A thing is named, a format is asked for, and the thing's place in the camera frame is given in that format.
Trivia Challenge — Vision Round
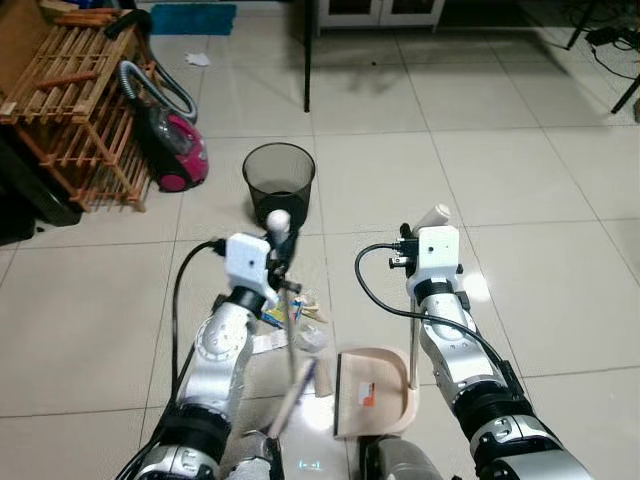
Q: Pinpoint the grey robot left leg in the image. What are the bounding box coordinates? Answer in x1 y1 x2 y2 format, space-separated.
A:
222 438 287 480

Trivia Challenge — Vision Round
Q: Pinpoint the black table leg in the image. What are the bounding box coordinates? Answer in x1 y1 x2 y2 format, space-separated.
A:
302 0 314 113

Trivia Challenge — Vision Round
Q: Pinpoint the flat white paper slip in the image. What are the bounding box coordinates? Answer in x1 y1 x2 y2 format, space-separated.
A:
252 333 293 355

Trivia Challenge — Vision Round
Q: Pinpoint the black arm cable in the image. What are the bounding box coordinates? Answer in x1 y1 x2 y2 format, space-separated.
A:
354 242 513 386
168 238 230 411

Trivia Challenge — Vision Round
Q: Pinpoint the white cabinet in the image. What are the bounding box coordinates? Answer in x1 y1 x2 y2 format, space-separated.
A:
316 0 448 32

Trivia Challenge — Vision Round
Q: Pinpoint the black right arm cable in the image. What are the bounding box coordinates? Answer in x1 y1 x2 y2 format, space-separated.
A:
354 242 513 386

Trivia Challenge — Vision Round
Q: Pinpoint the blue floor mat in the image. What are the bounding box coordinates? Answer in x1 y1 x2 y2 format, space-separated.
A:
149 3 239 37

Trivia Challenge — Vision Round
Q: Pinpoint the black power adapter with cables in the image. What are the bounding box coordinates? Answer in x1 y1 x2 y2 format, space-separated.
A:
582 26 640 81

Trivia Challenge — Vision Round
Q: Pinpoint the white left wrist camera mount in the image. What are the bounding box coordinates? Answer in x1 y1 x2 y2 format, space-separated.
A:
224 233 274 292

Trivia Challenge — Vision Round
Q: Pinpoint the wooden slatted rack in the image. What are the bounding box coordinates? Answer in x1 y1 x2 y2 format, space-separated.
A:
0 8 163 213

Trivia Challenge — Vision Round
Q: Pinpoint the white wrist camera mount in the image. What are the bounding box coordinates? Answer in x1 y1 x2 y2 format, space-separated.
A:
224 233 274 292
414 225 462 283

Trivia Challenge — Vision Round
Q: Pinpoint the broom with white-tipped handle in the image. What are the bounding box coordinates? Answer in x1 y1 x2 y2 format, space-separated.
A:
262 208 322 441

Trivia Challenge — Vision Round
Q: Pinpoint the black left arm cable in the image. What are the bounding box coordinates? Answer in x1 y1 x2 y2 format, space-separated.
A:
168 238 230 411

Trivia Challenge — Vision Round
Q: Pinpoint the grey robot leg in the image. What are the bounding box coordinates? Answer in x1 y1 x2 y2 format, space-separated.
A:
222 438 287 480
360 437 443 480

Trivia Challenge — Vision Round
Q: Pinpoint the brown cardboard sheet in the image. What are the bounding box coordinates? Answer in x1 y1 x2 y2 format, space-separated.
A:
0 0 57 103

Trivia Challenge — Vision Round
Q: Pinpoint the beige dustpan with long handle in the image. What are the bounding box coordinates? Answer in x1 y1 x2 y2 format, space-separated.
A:
333 203 453 441

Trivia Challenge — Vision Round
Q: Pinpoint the pink canister vacuum cleaner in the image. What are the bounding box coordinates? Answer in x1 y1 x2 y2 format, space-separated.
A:
103 8 210 194

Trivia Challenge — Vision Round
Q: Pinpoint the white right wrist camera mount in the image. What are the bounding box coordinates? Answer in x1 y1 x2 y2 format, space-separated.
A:
414 225 462 283

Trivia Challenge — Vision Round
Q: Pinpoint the black tripod stand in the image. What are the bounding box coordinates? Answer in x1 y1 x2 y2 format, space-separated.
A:
565 0 640 114

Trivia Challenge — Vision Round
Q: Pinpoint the black mesh waste bin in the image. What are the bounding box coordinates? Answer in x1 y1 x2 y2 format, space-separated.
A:
242 142 317 233

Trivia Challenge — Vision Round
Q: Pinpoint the grey robot right leg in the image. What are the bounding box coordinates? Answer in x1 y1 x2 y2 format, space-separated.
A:
360 437 443 480

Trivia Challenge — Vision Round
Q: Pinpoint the yellow blue snack wrapper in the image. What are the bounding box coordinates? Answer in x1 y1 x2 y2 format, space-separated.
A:
262 292 329 329

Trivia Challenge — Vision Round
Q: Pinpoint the crumpled white tissue ball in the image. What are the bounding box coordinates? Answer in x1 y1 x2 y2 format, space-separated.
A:
299 324 332 353

